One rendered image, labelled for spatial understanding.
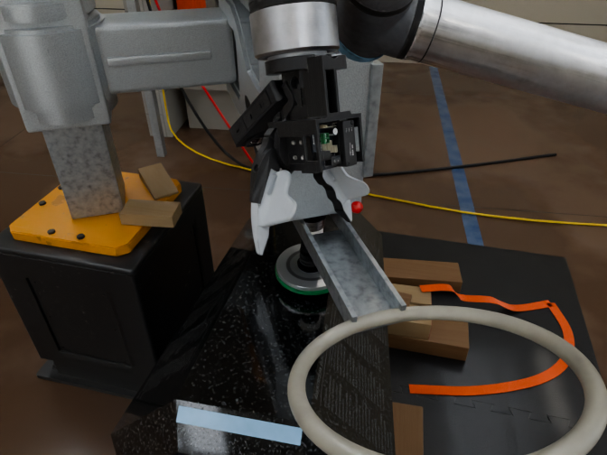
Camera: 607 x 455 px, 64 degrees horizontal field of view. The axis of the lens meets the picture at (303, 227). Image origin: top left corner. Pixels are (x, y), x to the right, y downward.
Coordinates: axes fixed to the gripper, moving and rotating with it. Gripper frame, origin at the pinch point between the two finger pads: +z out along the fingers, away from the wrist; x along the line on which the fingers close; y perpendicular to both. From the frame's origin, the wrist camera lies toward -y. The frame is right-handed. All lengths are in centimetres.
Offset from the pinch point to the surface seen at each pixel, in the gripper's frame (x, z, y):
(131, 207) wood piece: 38, 15, -131
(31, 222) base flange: 11, 16, -158
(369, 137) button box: 55, -6, -32
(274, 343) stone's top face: 36, 46, -54
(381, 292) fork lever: 44, 28, -23
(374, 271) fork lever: 45, 24, -26
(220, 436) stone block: 12, 58, -49
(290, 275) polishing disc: 52, 34, -63
